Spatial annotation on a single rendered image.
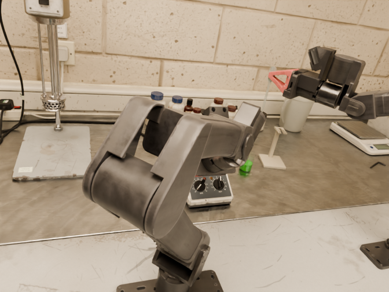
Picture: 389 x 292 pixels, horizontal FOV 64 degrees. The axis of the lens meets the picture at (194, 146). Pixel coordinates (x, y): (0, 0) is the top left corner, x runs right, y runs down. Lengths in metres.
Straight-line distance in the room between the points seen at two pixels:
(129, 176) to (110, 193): 0.02
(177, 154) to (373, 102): 0.60
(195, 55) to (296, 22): 0.47
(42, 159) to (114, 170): 0.69
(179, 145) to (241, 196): 0.64
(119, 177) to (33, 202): 0.56
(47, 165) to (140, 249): 0.39
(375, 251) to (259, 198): 0.31
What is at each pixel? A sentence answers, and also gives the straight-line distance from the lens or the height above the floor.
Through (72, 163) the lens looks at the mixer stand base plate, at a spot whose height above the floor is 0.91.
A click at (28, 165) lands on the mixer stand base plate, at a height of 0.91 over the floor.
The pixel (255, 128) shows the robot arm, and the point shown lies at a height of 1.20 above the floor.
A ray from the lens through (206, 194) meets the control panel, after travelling 0.84.
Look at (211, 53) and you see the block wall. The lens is 1.34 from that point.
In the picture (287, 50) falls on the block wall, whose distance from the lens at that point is 1.51.
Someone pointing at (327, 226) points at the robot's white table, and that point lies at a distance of 0.94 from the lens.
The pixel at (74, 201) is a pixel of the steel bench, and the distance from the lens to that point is 0.84.
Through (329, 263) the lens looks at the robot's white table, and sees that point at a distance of 0.84.
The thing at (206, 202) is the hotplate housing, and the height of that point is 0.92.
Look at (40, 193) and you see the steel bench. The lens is 0.88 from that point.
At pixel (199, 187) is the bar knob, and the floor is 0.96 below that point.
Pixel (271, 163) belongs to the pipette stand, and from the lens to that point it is 1.11.
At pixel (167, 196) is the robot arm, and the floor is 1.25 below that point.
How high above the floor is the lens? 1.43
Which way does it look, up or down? 28 degrees down
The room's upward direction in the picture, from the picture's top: 10 degrees clockwise
